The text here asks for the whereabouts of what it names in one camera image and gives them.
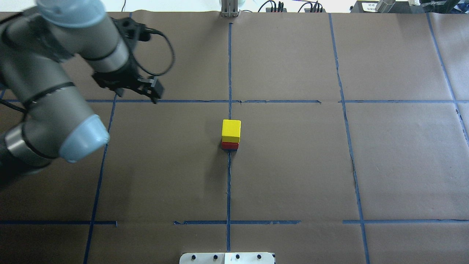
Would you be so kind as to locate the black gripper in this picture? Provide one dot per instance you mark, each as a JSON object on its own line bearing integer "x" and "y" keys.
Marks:
{"x": 118, "y": 78}

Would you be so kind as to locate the yellow cube block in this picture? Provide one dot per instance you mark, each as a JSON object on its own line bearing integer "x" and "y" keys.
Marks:
{"x": 231, "y": 131}

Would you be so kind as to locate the red cube block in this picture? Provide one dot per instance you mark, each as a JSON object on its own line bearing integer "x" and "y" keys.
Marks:
{"x": 231, "y": 146}

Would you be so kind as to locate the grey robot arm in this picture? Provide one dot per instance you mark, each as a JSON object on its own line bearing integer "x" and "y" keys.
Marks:
{"x": 57, "y": 121}

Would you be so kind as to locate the black electronics box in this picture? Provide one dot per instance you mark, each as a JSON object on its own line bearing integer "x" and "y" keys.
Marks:
{"x": 368, "y": 6}

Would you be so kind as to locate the metal cup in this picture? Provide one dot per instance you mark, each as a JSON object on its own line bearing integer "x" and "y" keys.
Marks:
{"x": 384, "y": 6}

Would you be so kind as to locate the aluminium frame post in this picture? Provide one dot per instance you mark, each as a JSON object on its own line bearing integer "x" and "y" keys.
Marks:
{"x": 229, "y": 8}

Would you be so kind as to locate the white camera pole with base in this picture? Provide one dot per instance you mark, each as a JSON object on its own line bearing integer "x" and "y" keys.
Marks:
{"x": 228, "y": 258}

